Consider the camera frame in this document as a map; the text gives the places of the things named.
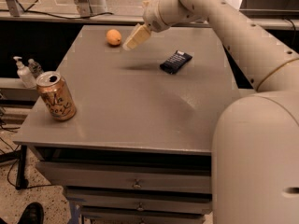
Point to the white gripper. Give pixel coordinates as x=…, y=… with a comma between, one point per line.
x=151, y=17

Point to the orange fruit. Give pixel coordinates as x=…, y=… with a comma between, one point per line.
x=113, y=37

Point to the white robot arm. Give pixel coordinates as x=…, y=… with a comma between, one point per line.
x=255, y=148

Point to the dark blue rxbar wrapper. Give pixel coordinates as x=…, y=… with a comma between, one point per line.
x=174, y=63

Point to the orange lacroix soda can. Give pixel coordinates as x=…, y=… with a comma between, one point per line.
x=54, y=91

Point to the small clear water bottle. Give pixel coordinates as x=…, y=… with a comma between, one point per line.
x=35, y=68

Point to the grey drawer cabinet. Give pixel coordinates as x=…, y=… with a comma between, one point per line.
x=132, y=113

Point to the white pump sanitizer bottle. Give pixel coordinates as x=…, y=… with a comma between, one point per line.
x=24, y=73

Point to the top grey drawer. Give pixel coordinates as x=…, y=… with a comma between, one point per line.
x=124, y=177

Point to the grey drawer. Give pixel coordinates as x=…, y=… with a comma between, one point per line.
x=124, y=177
x=143, y=217
x=175, y=202

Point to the middle grey drawer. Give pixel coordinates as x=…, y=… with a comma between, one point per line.
x=175, y=202

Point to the bottom grey drawer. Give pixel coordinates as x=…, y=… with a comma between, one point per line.
x=143, y=217

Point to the black metal stand leg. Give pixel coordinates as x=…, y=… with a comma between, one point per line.
x=21, y=181

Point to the black shoe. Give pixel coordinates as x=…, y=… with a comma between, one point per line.
x=33, y=214

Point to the metal bracket left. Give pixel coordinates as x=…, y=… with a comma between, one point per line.
x=84, y=8

